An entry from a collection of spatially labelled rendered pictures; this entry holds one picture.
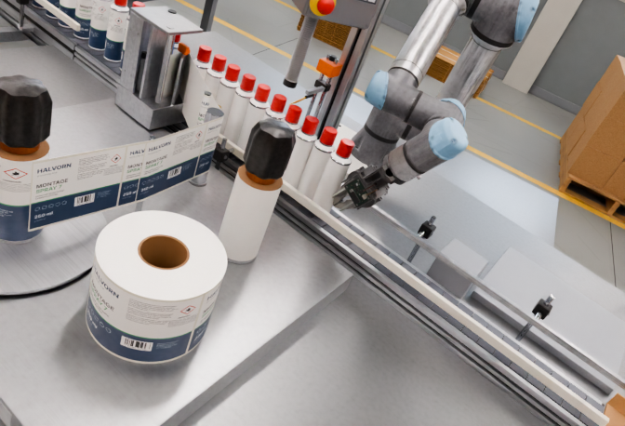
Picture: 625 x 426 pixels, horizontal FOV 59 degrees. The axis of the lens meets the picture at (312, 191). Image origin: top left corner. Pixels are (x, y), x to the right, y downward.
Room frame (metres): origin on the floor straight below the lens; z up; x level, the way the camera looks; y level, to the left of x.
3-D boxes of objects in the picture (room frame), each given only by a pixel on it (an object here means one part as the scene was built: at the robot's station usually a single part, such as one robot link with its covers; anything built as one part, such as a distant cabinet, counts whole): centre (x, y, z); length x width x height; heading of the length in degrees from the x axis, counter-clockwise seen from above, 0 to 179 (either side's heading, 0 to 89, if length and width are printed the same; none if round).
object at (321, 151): (1.15, 0.01, 0.98); 0.05 x 0.05 x 0.20
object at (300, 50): (1.32, 0.16, 1.18); 0.04 x 0.04 x 0.21
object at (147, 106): (1.26, 0.47, 1.01); 0.14 x 0.13 x 0.26; 65
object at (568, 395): (1.01, -0.19, 0.91); 1.07 x 0.01 x 0.02; 65
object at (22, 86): (0.69, 0.46, 1.04); 0.09 x 0.09 x 0.29
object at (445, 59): (5.66, -0.90, 0.10); 0.64 x 0.52 x 0.20; 74
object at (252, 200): (0.88, 0.10, 1.03); 0.09 x 0.09 x 0.30
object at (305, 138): (1.16, 0.06, 0.98); 0.05 x 0.05 x 0.20
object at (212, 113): (1.05, 0.26, 0.97); 0.05 x 0.05 x 0.19
